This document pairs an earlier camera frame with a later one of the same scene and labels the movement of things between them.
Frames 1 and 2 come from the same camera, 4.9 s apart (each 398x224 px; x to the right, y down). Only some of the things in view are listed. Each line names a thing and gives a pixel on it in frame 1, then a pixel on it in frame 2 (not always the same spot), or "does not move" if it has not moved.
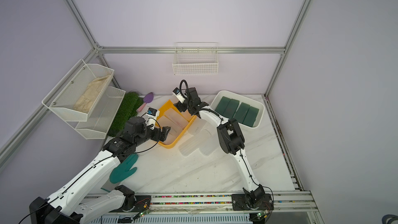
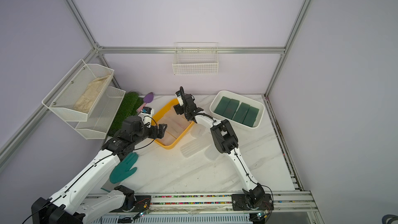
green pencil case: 251,116 does not move
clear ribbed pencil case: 207,143 -> 211,152
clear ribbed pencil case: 191,145 does not move
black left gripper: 164,134 does not move
